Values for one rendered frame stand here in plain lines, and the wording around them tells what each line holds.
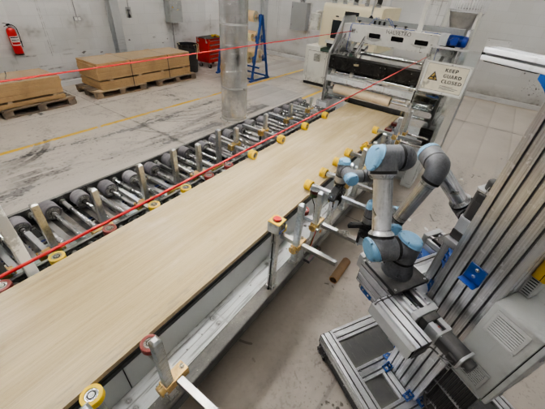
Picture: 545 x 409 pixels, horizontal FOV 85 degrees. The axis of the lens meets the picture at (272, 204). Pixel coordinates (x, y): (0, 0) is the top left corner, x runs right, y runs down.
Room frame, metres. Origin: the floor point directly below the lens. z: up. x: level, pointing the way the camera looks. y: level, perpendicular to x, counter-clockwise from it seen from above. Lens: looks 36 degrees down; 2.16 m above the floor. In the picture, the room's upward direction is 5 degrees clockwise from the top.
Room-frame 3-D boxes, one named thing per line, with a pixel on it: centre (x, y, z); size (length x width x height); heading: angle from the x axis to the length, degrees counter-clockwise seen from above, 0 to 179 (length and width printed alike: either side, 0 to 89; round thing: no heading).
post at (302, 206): (1.37, -0.17, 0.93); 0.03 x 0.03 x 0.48; 57
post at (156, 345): (0.53, 0.37, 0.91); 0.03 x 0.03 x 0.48; 57
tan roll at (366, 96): (4.07, -1.25, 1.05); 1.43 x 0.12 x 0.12; 57
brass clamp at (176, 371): (0.55, 0.36, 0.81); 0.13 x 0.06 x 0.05; 147
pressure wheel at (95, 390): (0.43, 0.61, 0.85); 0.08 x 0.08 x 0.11
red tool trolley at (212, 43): (9.85, 2.26, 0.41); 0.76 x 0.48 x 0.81; 154
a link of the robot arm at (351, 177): (1.51, -0.45, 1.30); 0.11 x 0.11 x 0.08; 12
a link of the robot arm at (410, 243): (1.05, -0.65, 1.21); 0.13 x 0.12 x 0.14; 102
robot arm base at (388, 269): (1.05, -0.66, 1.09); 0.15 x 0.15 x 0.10
